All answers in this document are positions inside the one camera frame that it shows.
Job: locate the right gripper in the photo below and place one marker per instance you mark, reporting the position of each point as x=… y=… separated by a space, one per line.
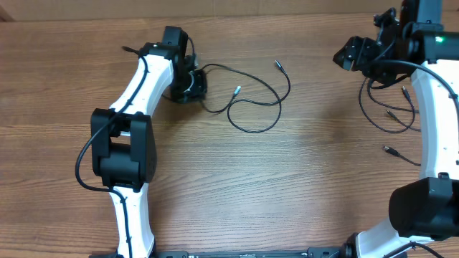
x=355 y=56

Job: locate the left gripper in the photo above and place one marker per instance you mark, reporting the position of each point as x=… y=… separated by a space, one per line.
x=197 y=94

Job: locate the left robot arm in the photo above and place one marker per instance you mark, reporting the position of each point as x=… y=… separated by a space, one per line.
x=122 y=141

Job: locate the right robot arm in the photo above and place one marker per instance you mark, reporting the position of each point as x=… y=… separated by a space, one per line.
x=412 y=43

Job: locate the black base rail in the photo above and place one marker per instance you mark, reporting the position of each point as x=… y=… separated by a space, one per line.
x=311 y=252

